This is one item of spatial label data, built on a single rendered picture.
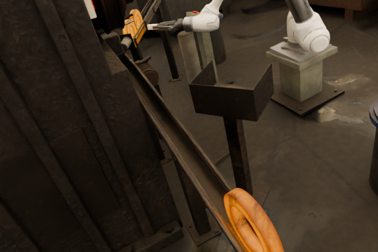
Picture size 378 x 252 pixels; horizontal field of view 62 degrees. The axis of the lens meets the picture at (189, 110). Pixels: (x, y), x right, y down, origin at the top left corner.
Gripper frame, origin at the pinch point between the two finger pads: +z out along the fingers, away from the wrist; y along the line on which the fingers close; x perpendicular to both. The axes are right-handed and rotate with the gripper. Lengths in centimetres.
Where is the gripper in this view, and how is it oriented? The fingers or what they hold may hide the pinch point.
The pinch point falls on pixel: (153, 26)
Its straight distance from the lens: 204.1
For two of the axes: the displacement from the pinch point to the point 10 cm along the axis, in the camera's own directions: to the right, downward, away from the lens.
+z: -9.8, 0.1, 2.2
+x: -1.3, -8.2, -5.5
